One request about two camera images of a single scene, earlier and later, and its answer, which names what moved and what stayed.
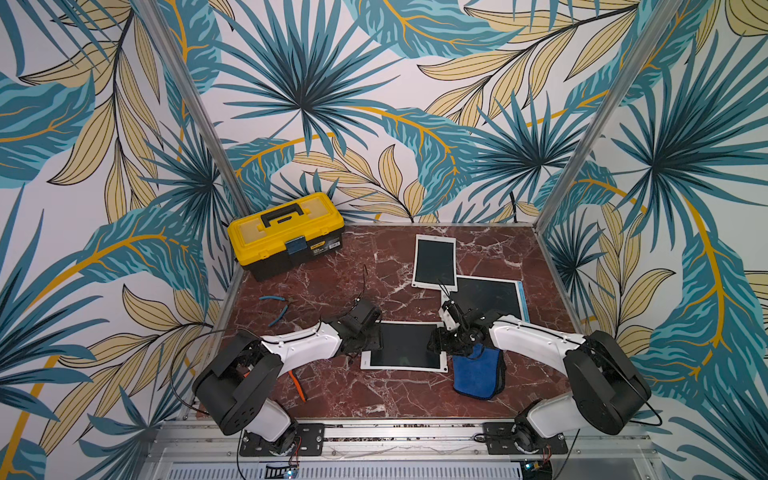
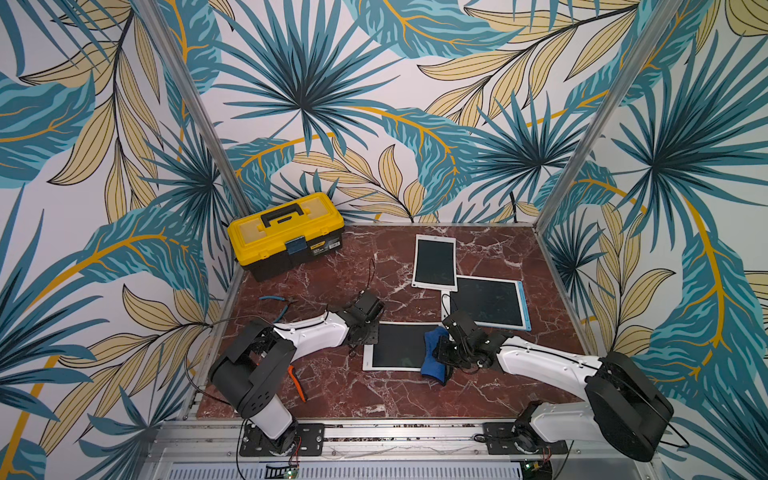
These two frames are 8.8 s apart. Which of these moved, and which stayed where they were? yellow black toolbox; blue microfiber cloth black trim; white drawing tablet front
Moved: blue microfiber cloth black trim
Stayed: yellow black toolbox; white drawing tablet front
